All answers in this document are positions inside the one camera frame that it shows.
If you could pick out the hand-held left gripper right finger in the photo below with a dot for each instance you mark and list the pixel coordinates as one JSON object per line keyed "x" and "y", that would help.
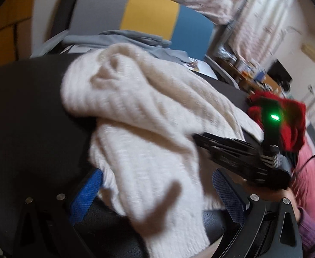
{"x": 227, "y": 193}

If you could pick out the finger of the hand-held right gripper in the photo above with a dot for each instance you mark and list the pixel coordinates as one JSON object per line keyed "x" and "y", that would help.
{"x": 230, "y": 161}
{"x": 224, "y": 141}

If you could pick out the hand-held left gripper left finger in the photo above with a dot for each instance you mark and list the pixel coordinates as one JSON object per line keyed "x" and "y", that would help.
{"x": 86, "y": 196}

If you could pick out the white knit sweater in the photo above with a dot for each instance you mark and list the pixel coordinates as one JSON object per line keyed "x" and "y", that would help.
{"x": 146, "y": 129}

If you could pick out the person's right forearm purple sleeve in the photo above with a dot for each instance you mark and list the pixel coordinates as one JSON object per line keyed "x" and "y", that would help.
{"x": 314, "y": 233}

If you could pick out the person's right hand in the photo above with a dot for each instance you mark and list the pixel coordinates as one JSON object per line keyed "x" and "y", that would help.
{"x": 265, "y": 191}

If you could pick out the pink cloth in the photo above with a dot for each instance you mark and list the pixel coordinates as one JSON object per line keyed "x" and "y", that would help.
{"x": 312, "y": 182}

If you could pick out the red cloth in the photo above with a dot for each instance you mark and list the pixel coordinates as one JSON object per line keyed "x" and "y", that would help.
{"x": 294, "y": 123}

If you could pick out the cluttered wooden desk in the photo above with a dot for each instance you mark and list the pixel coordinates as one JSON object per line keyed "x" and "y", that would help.
{"x": 243, "y": 70}

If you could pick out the printed paper sheet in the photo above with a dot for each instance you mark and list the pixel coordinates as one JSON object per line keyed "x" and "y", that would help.
{"x": 200, "y": 65}

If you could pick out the black monitor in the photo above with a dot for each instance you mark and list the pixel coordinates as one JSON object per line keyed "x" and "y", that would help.
{"x": 280, "y": 71}

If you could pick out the white floral curtain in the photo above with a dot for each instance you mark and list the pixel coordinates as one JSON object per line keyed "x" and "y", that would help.
{"x": 259, "y": 13}

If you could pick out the light blue-grey garment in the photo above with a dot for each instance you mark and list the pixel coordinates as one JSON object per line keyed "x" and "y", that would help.
{"x": 128, "y": 39}

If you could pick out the grey yellow blue chair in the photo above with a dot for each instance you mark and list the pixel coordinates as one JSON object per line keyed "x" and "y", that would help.
{"x": 146, "y": 16}

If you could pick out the yellow wardrobe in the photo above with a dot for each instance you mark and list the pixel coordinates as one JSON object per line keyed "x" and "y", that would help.
{"x": 4, "y": 29}

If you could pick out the white wall socket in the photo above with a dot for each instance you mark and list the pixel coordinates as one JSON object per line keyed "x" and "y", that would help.
{"x": 310, "y": 88}

